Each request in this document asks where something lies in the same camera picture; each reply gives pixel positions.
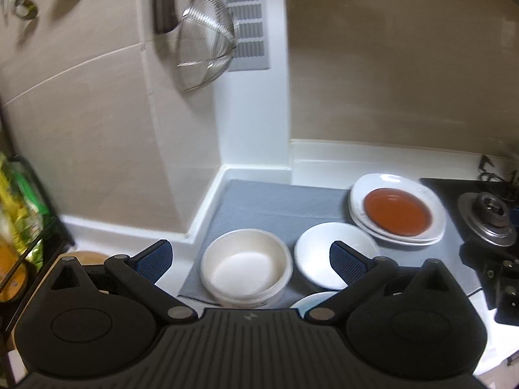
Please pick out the green yellow packet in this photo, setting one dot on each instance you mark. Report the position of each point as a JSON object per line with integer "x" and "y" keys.
{"x": 24, "y": 202}

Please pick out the wide grey vent grille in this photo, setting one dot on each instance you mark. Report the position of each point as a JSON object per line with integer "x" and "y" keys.
{"x": 247, "y": 20}

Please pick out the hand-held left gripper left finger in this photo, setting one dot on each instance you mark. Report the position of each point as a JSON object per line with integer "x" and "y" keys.
{"x": 156, "y": 257}

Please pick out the cream bowl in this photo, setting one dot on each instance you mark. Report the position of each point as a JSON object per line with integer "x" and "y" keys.
{"x": 243, "y": 263}

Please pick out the black pan support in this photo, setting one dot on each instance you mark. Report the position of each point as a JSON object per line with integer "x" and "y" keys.
{"x": 488, "y": 164}

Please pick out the small steel spoon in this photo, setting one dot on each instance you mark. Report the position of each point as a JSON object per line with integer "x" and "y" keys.
{"x": 26, "y": 8}

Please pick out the wooden cutting board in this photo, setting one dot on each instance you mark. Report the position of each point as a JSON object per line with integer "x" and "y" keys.
{"x": 93, "y": 257}

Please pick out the white square floral plate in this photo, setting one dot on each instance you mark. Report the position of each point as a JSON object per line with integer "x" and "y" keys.
{"x": 405, "y": 243}
{"x": 379, "y": 180}

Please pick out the steel gas burner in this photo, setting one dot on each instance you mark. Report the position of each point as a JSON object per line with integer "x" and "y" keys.
{"x": 488, "y": 214}

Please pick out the yellow red packet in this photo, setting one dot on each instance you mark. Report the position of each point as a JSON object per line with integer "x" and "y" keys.
{"x": 12, "y": 267}

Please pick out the kitchen cleaver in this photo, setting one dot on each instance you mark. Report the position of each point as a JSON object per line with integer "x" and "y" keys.
{"x": 164, "y": 4}

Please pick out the blue swirl bowl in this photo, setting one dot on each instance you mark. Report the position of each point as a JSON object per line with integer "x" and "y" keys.
{"x": 312, "y": 302}

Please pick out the white bowl blue patterned rim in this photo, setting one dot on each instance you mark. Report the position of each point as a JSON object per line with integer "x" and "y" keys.
{"x": 314, "y": 251}

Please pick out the brown round plate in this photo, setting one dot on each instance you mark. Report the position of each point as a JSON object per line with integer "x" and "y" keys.
{"x": 397, "y": 210}

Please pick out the steel mesh strainer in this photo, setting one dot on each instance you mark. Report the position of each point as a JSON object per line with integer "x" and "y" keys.
{"x": 202, "y": 40}

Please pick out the black glass gas stove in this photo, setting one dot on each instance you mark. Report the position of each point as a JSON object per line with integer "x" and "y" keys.
{"x": 478, "y": 259}

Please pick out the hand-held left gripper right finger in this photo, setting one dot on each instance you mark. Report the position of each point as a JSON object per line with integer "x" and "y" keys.
{"x": 344, "y": 261}

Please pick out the grey mat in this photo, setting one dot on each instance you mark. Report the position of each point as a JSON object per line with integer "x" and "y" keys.
{"x": 263, "y": 210}

